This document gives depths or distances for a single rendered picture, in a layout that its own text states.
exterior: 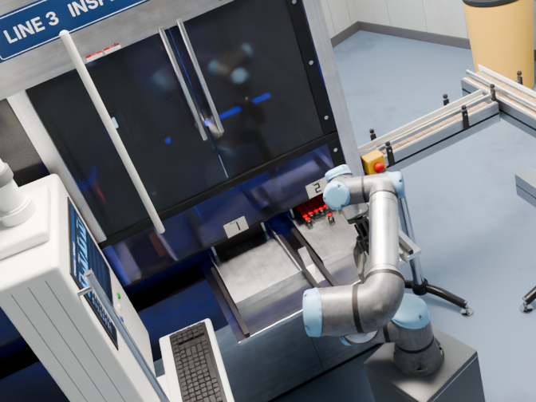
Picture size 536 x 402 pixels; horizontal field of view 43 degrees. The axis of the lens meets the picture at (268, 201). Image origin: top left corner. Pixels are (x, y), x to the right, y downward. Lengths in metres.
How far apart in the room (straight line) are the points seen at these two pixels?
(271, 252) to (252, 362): 0.58
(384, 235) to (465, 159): 2.62
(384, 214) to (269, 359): 1.33
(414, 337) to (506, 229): 1.82
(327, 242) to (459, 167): 1.87
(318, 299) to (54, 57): 1.06
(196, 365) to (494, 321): 1.52
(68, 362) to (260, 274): 0.82
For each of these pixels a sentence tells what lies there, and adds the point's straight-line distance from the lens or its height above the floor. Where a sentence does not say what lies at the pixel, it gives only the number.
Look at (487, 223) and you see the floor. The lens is 3.81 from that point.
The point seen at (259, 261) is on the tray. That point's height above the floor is 0.88.
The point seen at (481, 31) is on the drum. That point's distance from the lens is 4.59.
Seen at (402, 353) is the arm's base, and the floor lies 0.86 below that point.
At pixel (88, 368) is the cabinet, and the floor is 1.19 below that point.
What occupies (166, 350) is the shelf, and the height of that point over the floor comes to 0.80.
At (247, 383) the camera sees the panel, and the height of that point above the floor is 0.25.
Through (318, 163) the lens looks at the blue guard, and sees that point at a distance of 2.51.
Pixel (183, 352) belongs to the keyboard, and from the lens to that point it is 2.41.
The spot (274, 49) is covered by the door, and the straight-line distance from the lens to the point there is 2.29.
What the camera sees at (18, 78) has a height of 1.84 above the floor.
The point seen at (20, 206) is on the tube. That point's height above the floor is 1.63.
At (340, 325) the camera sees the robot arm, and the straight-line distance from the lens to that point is 1.62.
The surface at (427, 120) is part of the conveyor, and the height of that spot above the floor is 0.93.
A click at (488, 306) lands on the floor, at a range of 3.38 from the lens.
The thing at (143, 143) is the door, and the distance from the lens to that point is 2.27.
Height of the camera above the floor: 2.47
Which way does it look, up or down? 34 degrees down
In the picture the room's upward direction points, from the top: 20 degrees counter-clockwise
